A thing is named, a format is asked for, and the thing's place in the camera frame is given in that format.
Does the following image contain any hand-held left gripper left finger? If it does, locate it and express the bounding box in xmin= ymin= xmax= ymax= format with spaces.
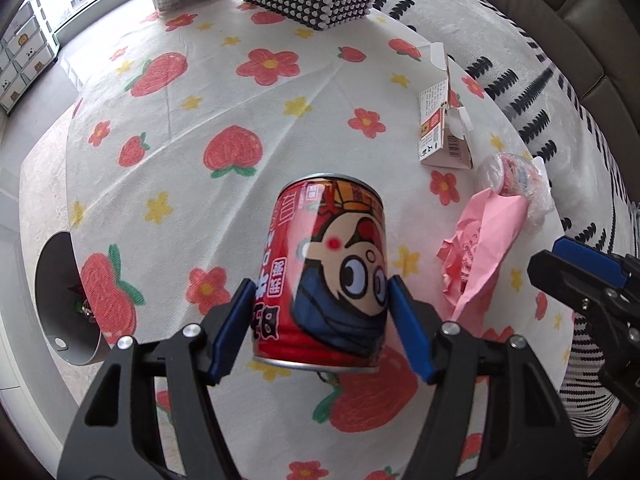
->
xmin=56 ymin=278 xmax=257 ymax=480

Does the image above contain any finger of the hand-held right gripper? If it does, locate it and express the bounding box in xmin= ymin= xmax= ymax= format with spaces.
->
xmin=527 ymin=250 xmax=621 ymax=321
xmin=550 ymin=236 xmax=640 ymax=291

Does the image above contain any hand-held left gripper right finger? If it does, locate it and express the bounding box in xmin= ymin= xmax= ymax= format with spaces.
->
xmin=387 ymin=275 xmax=586 ymax=480

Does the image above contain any red cartoon drink can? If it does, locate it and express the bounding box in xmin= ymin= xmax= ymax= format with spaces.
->
xmin=250 ymin=174 xmax=388 ymax=373

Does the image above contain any grey trash bin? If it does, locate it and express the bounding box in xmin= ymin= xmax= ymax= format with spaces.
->
xmin=34 ymin=231 xmax=108 ymax=367

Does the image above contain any striped black white clothing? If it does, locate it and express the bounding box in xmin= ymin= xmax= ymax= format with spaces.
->
xmin=557 ymin=310 xmax=626 ymax=438

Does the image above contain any pink crumpled plastic bag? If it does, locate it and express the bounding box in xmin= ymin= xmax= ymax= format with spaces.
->
xmin=436 ymin=187 xmax=531 ymax=318

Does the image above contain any clear plastic wrapped cup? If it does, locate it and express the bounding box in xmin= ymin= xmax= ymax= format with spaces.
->
xmin=480 ymin=151 xmax=553 ymax=221

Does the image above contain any white cardboard box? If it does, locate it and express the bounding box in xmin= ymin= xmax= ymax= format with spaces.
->
xmin=417 ymin=41 xmax=476 ymax=168

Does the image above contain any floral strawberry tablecloth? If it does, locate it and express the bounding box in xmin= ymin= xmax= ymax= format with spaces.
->
xmin=65 ymin=0 xmax=576 ymax=480

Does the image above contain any white rug with black marks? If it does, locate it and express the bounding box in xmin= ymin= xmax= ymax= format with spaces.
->
xmin=370 ymin=0 xmax=640 ymax=271

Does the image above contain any white animal print drawer cabinet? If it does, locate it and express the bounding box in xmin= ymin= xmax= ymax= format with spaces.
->
xmin=0 ymin=0 xmax=63 ymax=113

